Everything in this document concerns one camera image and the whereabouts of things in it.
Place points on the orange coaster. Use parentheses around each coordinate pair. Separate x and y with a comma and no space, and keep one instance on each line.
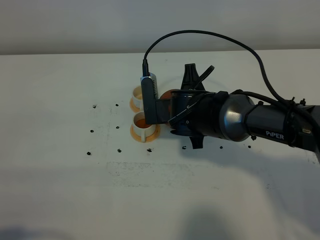
(136,104)
(145,135)

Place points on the brown clay teapot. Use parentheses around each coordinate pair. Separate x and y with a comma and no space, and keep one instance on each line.
(167,96)

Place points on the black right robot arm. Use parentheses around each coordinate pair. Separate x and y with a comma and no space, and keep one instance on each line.
(247,114)

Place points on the near orange coaster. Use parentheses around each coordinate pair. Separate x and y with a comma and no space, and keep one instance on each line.
(145,135)

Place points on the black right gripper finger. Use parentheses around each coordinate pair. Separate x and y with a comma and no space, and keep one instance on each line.
(190,77)
(197,141)

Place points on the far white teacup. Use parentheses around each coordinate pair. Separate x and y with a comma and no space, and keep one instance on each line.
(137,92)

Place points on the far orange coaster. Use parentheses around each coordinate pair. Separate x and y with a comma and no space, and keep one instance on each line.
(136,104)

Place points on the white teacup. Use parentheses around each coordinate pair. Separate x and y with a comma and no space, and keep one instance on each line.
(137,92)
(140,120)

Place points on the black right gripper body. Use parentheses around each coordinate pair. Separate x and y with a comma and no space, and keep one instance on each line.
(195,113)

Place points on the near white teacup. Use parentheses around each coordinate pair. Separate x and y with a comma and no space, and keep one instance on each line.
(140,120)

